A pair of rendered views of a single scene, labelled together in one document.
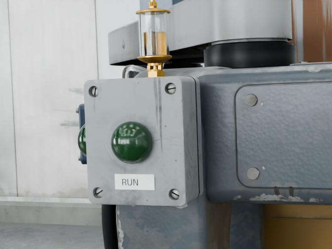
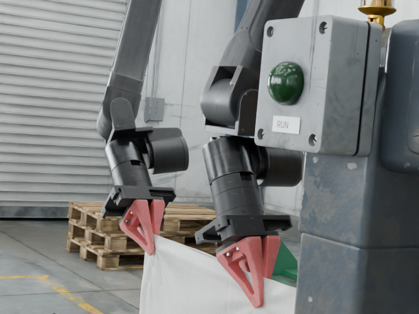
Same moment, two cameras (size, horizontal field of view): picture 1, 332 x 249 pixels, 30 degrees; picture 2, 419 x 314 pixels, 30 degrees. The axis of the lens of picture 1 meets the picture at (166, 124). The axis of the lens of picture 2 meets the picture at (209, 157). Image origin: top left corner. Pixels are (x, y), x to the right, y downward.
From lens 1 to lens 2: 28 cm
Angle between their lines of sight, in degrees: 38
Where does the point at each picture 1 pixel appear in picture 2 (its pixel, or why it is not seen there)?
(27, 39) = not seen: outside the picture
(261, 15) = not seen: outside the picture
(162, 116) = (313, 57)
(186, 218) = (354, 180)
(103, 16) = not seen: outside the picture
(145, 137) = (291, 76)
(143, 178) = (292, 121)
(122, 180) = (277, 122)
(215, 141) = (393, 98)
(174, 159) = (317, 103)
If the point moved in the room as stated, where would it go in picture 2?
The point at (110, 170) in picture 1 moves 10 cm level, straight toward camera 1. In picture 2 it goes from (271, 111) to (190, 103)
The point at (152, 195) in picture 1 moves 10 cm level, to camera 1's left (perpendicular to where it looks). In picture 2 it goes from (297, 140) to (183, 128)
